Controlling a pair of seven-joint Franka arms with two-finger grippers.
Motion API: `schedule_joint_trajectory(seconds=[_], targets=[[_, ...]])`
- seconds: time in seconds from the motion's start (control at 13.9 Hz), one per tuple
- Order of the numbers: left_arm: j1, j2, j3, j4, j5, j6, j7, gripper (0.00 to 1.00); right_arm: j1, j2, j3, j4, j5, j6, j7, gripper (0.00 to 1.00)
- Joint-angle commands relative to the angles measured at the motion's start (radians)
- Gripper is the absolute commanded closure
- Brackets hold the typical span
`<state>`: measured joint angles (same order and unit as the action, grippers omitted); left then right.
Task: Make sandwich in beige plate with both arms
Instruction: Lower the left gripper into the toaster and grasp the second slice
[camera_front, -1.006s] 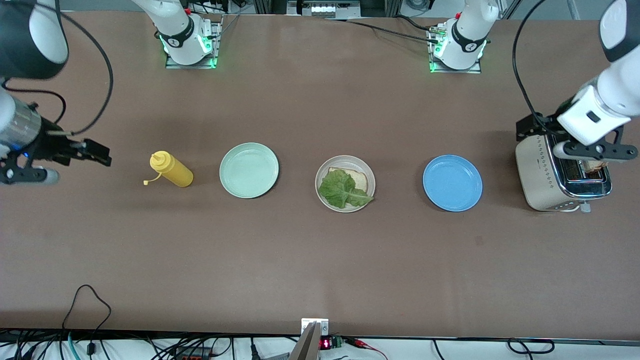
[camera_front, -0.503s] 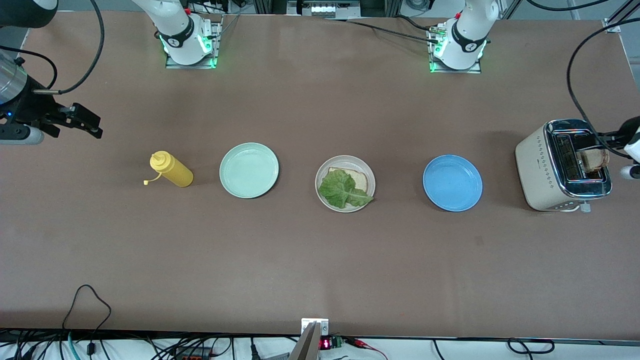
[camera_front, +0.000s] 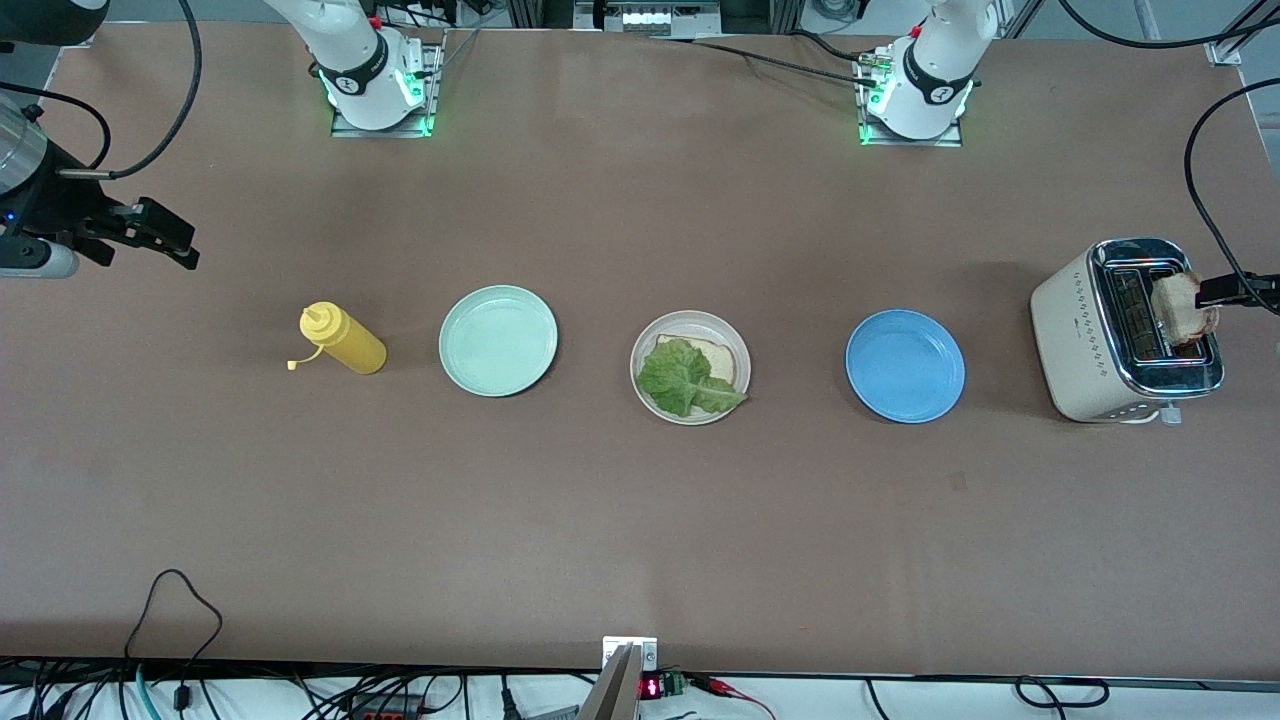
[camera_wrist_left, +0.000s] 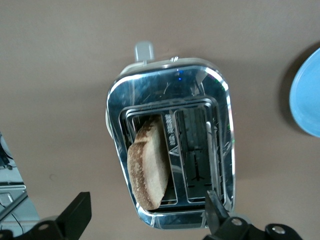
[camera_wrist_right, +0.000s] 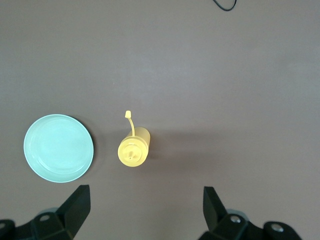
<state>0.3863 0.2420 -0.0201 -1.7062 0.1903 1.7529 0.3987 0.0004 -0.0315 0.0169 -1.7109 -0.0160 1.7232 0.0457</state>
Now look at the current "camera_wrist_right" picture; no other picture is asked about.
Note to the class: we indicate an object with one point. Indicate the pale green plate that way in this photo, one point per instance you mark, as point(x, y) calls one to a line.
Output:
point(58, 148)

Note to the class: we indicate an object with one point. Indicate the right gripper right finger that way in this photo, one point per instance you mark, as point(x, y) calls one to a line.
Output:
point(216, 215)

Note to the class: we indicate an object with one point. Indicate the yellow squeeze bottle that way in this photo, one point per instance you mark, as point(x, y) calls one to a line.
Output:
point(133, 152)

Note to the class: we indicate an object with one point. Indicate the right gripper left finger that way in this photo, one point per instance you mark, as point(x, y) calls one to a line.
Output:
point(70, 212)

